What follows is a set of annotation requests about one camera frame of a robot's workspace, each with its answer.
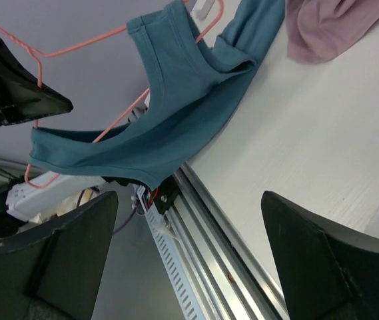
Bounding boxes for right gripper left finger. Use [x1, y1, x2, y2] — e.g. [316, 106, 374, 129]
[0, 191, 119, 319]

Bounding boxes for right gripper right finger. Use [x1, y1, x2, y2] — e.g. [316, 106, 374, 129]
[261, 191, 379, 319]

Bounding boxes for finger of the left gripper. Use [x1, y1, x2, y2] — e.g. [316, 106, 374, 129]
[0, 39, 73, 126]

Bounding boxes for pink wire hanger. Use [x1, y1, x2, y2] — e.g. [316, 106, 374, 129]
[0, 0, 226, 189]

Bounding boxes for teal tank top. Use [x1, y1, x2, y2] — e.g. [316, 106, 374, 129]
[29, 1, 284, 189]

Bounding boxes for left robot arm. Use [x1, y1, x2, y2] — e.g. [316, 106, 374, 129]
[0, 39, 105, 221]

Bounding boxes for mauve tank top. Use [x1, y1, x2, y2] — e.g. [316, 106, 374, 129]
[285, 0, 379, 65]

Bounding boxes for metal clothes rack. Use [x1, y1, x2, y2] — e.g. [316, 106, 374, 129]
[191, 0, 215, 21]

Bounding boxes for aluminium mounting rail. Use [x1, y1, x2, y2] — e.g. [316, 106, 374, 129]
[168, 165, 289, 319]

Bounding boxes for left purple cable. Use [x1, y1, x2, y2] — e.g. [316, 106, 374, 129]
[112, 189, 143, 236]

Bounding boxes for white slotted cable duct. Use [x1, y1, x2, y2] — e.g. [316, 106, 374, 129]
[135, 186, 208, 320]

